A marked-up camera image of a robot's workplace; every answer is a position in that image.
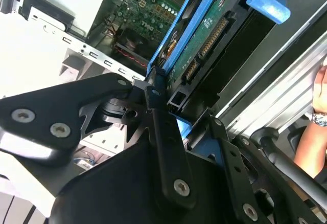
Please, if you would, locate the person's bare hand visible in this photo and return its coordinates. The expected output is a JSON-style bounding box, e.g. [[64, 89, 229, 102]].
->
[[312, 64, 327, 115]]

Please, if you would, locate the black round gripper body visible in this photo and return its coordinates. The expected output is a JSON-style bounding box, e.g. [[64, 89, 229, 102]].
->
[[48, 137, 232, 224]]

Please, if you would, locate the hard disk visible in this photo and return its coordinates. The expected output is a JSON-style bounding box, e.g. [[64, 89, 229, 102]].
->
[[145, 0, 292, 163]]

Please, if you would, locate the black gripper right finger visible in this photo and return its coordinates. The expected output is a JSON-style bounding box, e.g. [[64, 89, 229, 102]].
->
[[207, 108, 322, 224]]

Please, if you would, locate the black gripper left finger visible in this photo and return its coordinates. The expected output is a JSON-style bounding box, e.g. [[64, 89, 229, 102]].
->
[[0, 65, 198, 209]]

